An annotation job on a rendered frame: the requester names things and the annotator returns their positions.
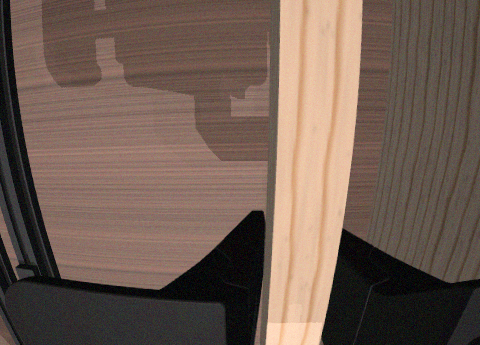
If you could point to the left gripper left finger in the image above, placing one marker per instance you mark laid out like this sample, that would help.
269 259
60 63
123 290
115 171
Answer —
54 311

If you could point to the wooden maze board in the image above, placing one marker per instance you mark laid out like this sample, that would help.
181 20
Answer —
426 204

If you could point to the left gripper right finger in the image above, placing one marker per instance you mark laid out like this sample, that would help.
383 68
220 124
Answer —
377 299

